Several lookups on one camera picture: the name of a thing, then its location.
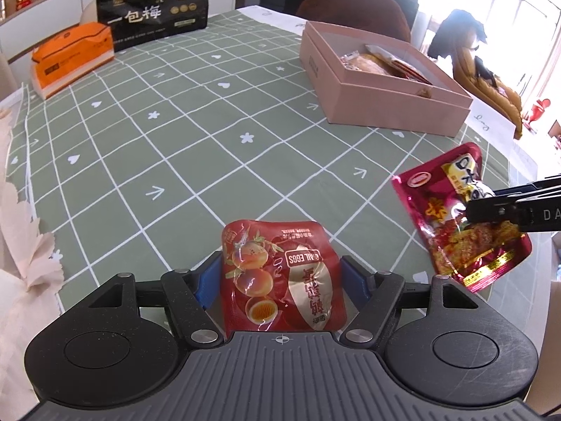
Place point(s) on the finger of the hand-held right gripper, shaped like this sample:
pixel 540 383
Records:
pixel 530 186
pixel 491 210

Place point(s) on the tan chair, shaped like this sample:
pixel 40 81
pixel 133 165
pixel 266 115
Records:
pixel 486 92

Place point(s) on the large black printed bag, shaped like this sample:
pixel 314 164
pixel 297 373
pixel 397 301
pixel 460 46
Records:
pixel 149 13

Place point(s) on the round bun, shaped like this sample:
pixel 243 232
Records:
pixel 368 65

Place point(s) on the black cloth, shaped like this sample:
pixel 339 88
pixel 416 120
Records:
pixel 456 30

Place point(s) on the green checked tablecloth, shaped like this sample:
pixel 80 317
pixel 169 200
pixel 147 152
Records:
pixel 197 140

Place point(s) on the pink cardboard box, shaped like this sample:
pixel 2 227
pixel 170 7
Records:
pixel 372 105

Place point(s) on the orange tissue box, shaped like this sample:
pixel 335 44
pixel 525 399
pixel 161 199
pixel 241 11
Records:
pixel 70 59

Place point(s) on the red noodle snack packet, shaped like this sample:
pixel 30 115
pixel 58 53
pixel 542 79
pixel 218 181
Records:
pixel 410 72

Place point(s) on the red and yellow snack packet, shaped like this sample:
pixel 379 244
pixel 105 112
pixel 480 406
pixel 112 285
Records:
pixel 438 201

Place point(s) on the red egg snack packet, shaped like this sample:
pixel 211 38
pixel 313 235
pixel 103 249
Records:
pixel 280 280

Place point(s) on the brown upholstered chair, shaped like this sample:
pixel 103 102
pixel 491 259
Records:
pixel 355 8

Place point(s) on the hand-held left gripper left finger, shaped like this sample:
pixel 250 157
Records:
pixel 209 283

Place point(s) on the pale pink ruffled cloth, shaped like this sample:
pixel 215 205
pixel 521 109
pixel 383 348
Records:
pixel 26 228

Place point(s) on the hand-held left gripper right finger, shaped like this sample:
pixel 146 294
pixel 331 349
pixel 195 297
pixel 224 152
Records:
pixel 353 285

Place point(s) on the clear snack packet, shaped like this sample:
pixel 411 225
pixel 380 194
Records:
pixel 379 51

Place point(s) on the red ornament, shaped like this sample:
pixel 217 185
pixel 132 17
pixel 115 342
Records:
pixel 537 114

